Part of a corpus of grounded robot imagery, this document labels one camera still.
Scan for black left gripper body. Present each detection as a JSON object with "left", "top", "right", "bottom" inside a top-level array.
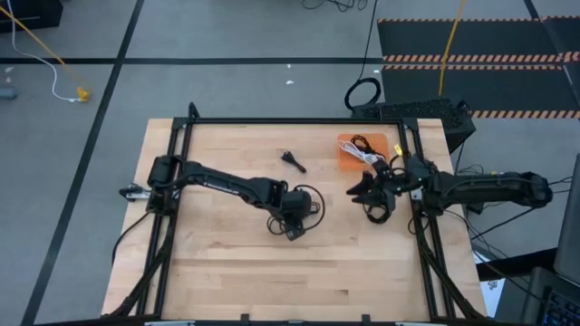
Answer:
[{"left": 278, "top": 188, "right": 315, "bottom": 226}]

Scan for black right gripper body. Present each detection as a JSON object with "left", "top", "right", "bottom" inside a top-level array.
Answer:
[{"left": 371, "top": 158, "right": 411, "bottom": 214}]

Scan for large black USB-C cable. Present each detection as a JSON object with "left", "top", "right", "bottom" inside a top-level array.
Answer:
[{"left": 266, "top": 183, "right": 326, "bottom": 237}]

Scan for white USB-C cable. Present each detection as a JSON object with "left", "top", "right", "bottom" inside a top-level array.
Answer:
[{"left": 338, "top": 139, "right": 385, "bottom": 166}]

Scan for small black USB-C cable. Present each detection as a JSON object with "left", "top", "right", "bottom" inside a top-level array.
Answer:
[{"left": 280, "top": 150, "right": 308, "bottom": 175}]

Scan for orange plastic tray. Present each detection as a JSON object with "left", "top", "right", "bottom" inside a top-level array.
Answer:
[{"left": 336, "top": 131, "right": 392, "bottom": 173}]

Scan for black computer tower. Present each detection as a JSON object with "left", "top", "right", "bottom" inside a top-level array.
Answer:
[{"left": 351, "top": 96, "right": 478, "bottom": 154}]

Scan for white paper sheet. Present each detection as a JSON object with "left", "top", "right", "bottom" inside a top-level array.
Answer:
[{"left": 478, "top": 277, "right": 505, "bottom": 319}]

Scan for silver table clamp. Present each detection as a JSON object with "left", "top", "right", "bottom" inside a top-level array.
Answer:
[{"left": 119, "top": 182, "right": 151, "bottom": 203}]

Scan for black hazard-striped floor mat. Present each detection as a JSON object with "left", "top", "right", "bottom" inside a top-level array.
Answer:
[{"left": 376, "top": 15, "right": 580, "bottom": 120}]

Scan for grey computer monitor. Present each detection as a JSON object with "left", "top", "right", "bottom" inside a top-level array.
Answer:
[{"left": 553, "top": 152, "right": 580, "bottom": 287}]

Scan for black keyboard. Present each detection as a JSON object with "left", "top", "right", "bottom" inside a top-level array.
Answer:
[{"left": 541, "top": 289, "right": 580, "bottom": 326}]

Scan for black box on floor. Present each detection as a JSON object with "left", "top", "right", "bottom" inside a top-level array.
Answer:
[{"left": 0, "top": 0, "right": 64, "bottom": 34}]

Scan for black aluminium table frame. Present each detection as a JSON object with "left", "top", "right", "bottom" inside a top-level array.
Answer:
[{"left": 101, "top": 101, "right": 489, "bottom": 326}]

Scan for black hanging power cable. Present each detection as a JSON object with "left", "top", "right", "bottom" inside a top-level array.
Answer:
[{"left": 343, "top": 0, "right": 383, "bottom": 112}]

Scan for yellow hanging power cable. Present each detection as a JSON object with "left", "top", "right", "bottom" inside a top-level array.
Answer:
[{"left": 437, "top": 0, "right": 469, "bottom": 97}]

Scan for tangled black floor cables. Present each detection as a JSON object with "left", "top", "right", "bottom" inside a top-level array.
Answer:
[{"left": 300, "top": 0, "right": 369, "bottom": 14}]

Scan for yellow floor cable with plug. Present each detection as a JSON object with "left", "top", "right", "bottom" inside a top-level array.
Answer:
[{"left": 0, "top": 5, "right": 91, "bottom": 103}]

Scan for white floor cable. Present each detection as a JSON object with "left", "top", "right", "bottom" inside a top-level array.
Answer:
[{"left": 5, "top": 0, "right": 82, "bottom": 103}]

